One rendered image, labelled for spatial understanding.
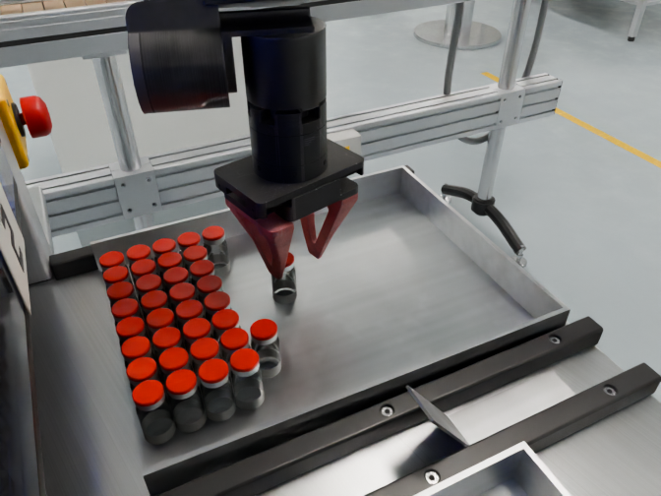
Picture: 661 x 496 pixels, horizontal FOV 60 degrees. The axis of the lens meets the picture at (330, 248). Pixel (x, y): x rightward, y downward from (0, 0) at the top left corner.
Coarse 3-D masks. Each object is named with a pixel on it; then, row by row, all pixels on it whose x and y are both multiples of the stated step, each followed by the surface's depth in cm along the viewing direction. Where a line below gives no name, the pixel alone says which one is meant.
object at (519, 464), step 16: (512, 448) 36; (528, 448) 36; (480, 464) 35; (496, 464) 35; (512, 464) 36; (528, 464) 36; (448, 480) 34; (464, 480) 34; (480, 480) 36; (496, 480) 37; (512, 480) 38; (528, 480) 36; (544, 480) 35
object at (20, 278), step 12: (0, 192) 36; (0, 204) 35; (0, 216) 34; (12, 216) 38; (0, 228) 33; (12, 228) 37; (0, 240) 32; (12, 252) 34; (24, 252) 39; (12, 264) 33; (24, 264) 37; (12, 276) 33; (24, 276) 36; (24, 288) 35; (24, 300) 34
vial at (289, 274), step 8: (288, 272) 49; (272, 280) 50; (280, 280) 49; (288, 280) 49; (272, 288) 50; (280, 288) 50; (288, 288) 50; (296, 288) 51; (272, 296) 51; (280, 296) 50; (288, 296) 50; (296, 296) 51
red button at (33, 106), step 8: (24, 96) 55; (32, 96) 55; (24, 104) 54; (32, 104) 54; (40, 104) 55; (24, 112) 54; (32, 112) 54; (40, 112) 54; (48, 112) 56; (24, 120) 55; (32, 120) 54; (40, 120) 54; (48, 120) 55; (32, 128) 55; (40, 128) 55; (48, 128) 55; (32, 136) 55; (40, 136) 56
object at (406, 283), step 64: (384, 192) 65; (256, 256) 57; (384, 256) 57; (448, 256) 57; (256, 320) 49; (320, 320) 49; (384, 320) 49; (448, 320) 49; (512, 320) 49; (128, 384) 44; (320, 384) 44; (384, 384) 40; (192, 448) 40; (256, 448) 38
